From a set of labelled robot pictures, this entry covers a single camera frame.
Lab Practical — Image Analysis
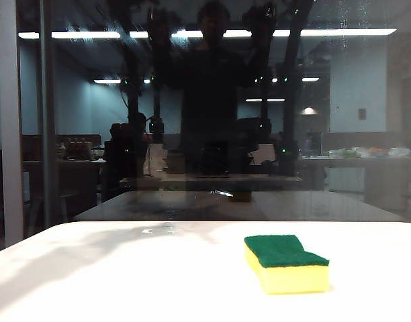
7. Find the white vertical frame post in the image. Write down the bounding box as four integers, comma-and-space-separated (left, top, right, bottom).
0, 0, 26, 249

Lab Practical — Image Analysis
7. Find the yellow sponge green scouring pad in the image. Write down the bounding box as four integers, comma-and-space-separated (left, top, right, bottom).
244, 234, 330, 296

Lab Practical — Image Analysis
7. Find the grey vertical window mullion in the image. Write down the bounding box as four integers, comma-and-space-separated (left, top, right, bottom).
39, 0, 61, 229

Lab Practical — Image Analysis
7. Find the large glass pane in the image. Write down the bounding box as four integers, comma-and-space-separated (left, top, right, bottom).
0, 0, 411, 225

